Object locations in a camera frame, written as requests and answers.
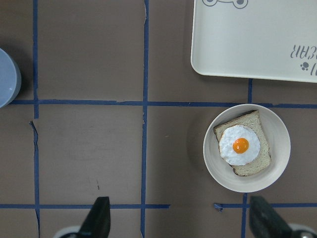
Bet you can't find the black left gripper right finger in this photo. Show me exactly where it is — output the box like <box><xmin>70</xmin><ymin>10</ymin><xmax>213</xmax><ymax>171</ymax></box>
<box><xmin>249</xmin><ymin>196</ymin><xmax>292</xmax><ymax>238</ymax></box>

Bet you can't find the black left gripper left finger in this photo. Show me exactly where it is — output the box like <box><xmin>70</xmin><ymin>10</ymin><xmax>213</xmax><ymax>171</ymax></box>
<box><xmin>78</xmin><ymin>197</ymin><xmax>110</xmax><ymax>238</ymax></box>

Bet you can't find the cream round plate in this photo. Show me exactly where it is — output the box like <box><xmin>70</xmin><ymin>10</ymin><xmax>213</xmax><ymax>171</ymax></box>
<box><xmin>203</xmin><ymin>104</ymin><xmax>291</xmax><ymax>192</ymax></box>

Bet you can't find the bread slice under egg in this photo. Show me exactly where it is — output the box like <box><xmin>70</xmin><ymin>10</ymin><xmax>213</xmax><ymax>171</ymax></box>
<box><xmin>213</xmin><ymin>110</ymin><xmax>271</xmax><ymax>177</ymax></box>

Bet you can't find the fried egg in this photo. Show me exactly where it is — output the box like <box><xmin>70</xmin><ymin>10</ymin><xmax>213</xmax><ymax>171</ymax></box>
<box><xmin>219</xmin><ymin>125</ymin><xmax>261</xmax><ymax>166</ymax></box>

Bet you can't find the light blue bowl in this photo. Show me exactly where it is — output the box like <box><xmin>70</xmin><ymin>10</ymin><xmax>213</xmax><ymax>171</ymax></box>
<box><xmin>0</xmin><ymin>49</ymin><xmax>21</xmax><ymax>108</ymax></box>

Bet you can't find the cream bear serving tray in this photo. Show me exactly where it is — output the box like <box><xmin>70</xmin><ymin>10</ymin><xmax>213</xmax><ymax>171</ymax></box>
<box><xmin>191</xmin><ymin>0</ymin><xmax>317</xmax><ymax>83</ymax></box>

